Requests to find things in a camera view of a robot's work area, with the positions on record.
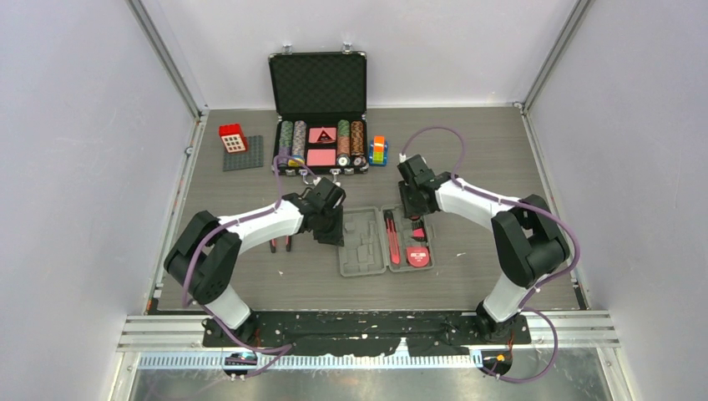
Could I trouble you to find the red black bit holder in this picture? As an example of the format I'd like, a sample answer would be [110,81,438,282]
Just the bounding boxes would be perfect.
[411,220,427,242]

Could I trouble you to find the red black utility knife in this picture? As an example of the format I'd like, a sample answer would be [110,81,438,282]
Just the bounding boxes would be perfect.
[383,210,401,265]

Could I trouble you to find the grey plastic tool case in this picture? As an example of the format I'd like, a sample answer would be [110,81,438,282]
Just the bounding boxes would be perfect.
[338,205,435,277]

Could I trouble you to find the red tape measure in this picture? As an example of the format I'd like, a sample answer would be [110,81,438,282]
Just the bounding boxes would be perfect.
[406,246,431,268]

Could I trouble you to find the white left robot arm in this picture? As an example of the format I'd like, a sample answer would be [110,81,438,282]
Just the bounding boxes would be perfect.
[163,178,346,346]

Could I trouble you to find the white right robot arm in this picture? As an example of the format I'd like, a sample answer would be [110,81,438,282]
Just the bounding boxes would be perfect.
[397,155,570,343]

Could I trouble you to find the red card deck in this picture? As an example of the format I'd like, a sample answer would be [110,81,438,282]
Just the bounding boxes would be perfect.
[306,149,337,167]

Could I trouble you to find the green red chip row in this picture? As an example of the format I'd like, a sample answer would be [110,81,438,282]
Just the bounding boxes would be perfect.
[336,119,351,167]

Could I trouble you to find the colourful toy brick stack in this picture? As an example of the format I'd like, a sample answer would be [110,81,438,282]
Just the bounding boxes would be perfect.
[368,135,388,166]

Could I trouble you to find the red triangle dealer button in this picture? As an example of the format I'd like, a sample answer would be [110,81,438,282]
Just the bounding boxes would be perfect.
[307,126,337,145]

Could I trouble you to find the blue orange chip row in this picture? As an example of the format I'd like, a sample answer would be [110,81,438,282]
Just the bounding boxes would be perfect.
[291,120,307,162]

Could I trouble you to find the brown black chip row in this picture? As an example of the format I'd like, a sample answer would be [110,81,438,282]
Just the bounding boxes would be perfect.
[351,121,366,166]

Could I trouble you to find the purple green chip row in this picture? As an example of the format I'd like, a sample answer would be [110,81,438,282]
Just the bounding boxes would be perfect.
[277,121,294,167]

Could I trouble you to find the dark grey brick baseplate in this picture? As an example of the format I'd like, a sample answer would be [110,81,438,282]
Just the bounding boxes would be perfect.
[222,135,265,171]

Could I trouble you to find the black poker chip case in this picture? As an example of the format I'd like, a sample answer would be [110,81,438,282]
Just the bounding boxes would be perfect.
[268,48,370,176]

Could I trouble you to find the red toy brick door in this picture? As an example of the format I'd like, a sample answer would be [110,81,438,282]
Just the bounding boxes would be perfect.
[218,123,249,154]

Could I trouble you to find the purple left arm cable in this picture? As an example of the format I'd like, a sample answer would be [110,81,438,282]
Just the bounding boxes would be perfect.
[181,155,319,380]

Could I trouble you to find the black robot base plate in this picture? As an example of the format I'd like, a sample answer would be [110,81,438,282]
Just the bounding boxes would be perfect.
[201,311,531,357]

